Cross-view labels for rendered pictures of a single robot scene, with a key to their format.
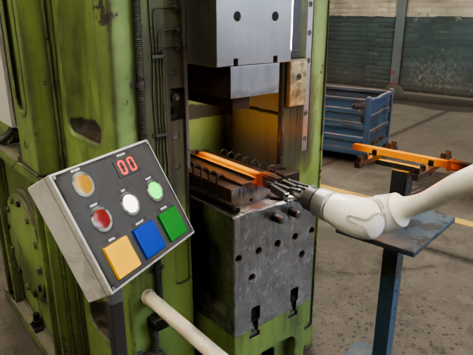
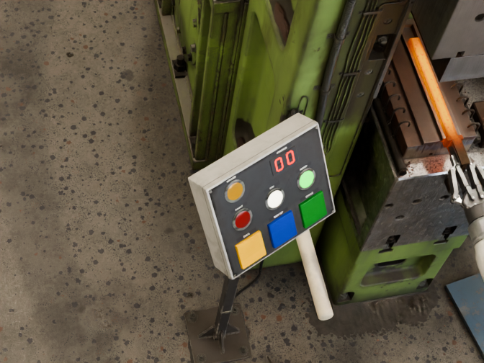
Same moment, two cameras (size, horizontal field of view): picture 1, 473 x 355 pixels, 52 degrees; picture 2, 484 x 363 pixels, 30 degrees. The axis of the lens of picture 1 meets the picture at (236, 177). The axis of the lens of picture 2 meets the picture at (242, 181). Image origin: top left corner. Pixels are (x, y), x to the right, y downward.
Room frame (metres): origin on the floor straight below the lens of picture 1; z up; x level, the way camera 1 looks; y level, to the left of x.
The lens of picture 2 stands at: (-0.04, 0.02, 2.97)
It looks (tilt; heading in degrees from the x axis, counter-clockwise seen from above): 59 degrees down; 16
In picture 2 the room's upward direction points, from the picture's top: 12 degrees clockwise
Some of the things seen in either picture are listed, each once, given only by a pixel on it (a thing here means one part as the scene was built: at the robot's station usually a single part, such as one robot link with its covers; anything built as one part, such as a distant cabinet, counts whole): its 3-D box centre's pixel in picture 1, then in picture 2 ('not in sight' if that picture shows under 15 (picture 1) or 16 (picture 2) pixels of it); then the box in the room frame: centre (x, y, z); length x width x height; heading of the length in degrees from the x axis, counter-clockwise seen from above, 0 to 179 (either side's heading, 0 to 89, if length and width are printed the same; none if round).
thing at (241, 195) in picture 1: (216, 174); (415, 86); (1.68, 0.07, 0.96); 0.42 x 0.20 x 0.09; 39
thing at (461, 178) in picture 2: (286, 190); (463, 184); (1.41, -0.16, 0.99); 0.11 x 0.01 x 0.04; 44
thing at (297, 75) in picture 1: (296, 82); not in sight; (1.81, -0.22, 1.27); 0.09 x 0.02 x 0.17; 129
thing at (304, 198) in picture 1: (306, 196); (477, 205); (1.37, -0.21, 0.99); 0.09 x 0.08 x 0.07; 39
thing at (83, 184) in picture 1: (83, 184); (234, 191); (0.99, 0.33, 1.16); 0.05 x 0.03 x 0.04; 129
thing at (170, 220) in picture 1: (171, 223); (312, 208); (1.13, 0.17, 1.01); 0.07 x 0.05 x 0.07; 154
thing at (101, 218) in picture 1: (101, 218); (242, 219); (0.97, 0.29, 1.09); 0.05 x 0.03 x 0.04; 129
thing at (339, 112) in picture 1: (329, 119); not in sight; (5.48, -1.07, 0.36); 1.20 x 0.80 x 0.72; 55
